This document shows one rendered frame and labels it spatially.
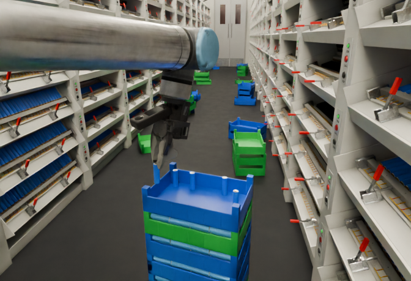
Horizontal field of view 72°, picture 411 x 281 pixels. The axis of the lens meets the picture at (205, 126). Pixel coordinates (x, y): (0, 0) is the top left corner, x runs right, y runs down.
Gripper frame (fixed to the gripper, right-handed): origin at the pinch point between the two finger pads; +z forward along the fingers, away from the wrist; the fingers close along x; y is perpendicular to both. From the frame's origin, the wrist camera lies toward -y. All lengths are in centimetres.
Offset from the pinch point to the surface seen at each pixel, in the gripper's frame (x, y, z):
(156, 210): -2.3, 1.6, 14.0
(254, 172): 46, 110, 25
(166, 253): -4.5, 6.7, 28.0
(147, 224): 0.9, 1.4, 20.4
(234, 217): -23.2, 12.4, 7.4
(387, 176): -49, 32, -13
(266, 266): -11, 56, 42
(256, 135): 65, 128, 3
